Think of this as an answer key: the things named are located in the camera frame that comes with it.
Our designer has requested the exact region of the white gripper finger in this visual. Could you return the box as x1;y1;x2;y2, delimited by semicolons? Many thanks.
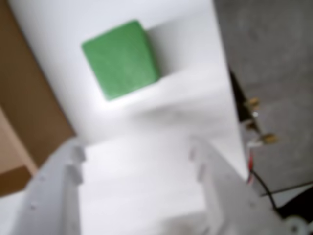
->
0;137;87;235
188;136;292;235

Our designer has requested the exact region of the green cube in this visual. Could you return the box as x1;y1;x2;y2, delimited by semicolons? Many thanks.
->
81;19;161;102

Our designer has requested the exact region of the brown cardboard box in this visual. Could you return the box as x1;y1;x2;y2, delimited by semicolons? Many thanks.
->
0;0;77;198

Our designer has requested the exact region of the table clamp with brass knobs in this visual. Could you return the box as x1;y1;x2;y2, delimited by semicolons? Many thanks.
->
229;70;279;147

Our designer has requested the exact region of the black camera cable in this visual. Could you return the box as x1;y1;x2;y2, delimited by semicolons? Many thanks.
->
250;170;282;214

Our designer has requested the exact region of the red white black servo wire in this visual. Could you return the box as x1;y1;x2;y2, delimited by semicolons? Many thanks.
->
246;143;260;189

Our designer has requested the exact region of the black cable bundle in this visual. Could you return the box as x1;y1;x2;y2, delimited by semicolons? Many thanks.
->
260;181;313;222

